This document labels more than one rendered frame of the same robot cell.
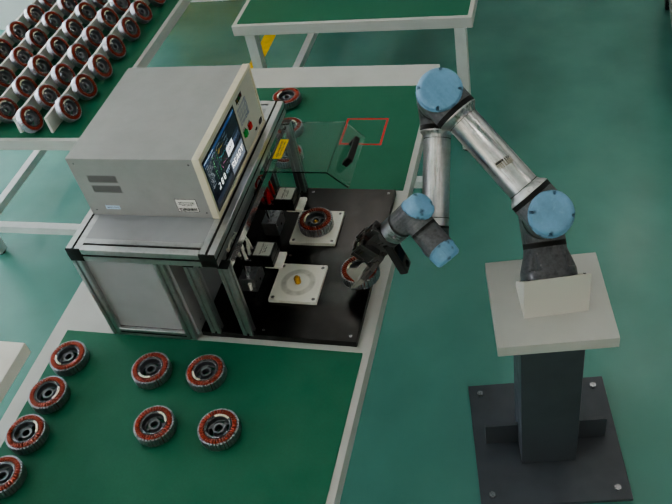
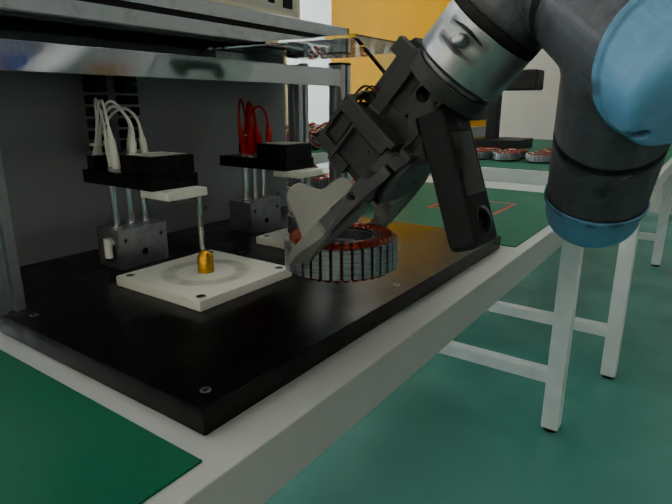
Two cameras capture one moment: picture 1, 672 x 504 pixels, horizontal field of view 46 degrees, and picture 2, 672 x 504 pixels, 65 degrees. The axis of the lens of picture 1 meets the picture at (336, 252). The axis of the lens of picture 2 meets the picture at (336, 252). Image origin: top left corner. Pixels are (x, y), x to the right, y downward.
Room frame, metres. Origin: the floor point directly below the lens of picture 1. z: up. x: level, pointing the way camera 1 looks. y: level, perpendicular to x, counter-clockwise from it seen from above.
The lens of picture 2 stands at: (1.10, -0.16, 0.98)
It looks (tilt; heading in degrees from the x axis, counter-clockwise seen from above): 16 degrees down; 13
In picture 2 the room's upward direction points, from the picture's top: straight up
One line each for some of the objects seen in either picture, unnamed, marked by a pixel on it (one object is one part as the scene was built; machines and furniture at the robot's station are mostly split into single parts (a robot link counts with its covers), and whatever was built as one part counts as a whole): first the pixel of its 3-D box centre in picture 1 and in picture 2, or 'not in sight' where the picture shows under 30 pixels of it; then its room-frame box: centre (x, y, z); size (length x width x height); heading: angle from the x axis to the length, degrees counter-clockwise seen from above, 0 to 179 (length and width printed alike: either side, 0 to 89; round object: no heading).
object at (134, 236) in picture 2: (251, 276); (133, 242); (1.73, 0.27, 0.80); 0.08 x 0.05 x 0.06; 158
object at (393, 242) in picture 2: (360, 271); (341, 249); (1.60, -0.05, 0.84); 0.11 x 0.11 x 0.04
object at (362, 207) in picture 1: (304, 258); (264, 263); (1.79, 0.10, 0.76); 0.64 x 0.47 x 0.02; 158
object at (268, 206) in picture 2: (273, 221); (255, 213); (1.95, 0.17, 0.80); 0.08 x 0.05 x 0.06; 158
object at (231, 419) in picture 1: (219, 429); not in sight; (1.23, 0.40, 0.77); 0.11 x 0.11 x 0.04
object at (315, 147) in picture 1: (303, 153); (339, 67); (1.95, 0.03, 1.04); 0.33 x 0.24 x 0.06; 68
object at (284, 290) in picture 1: (298, 283); (206, 275); (1.67, 0.13, 0.78); 0.15 x 0.15 x 0.01; 68
